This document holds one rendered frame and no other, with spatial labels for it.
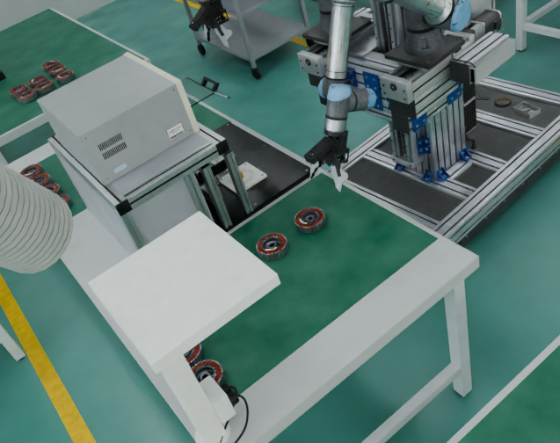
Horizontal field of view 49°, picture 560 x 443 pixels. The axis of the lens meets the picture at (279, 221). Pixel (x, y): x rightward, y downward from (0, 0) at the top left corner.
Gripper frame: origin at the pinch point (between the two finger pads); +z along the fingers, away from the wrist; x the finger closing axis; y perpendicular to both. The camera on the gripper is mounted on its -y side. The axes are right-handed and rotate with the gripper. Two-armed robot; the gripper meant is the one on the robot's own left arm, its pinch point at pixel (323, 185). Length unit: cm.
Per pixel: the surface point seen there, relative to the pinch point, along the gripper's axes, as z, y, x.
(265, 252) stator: 21.0, -23.5, 1.6
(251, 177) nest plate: 10.4, 0.6, 40.5
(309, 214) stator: 12.3, -1.3, 4.3
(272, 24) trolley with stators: -15, 198, 266
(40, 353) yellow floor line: 124, -60, 126
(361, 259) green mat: 16.5, -4.8, -25.8
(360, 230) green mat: 12.2, 4.6, -16.0
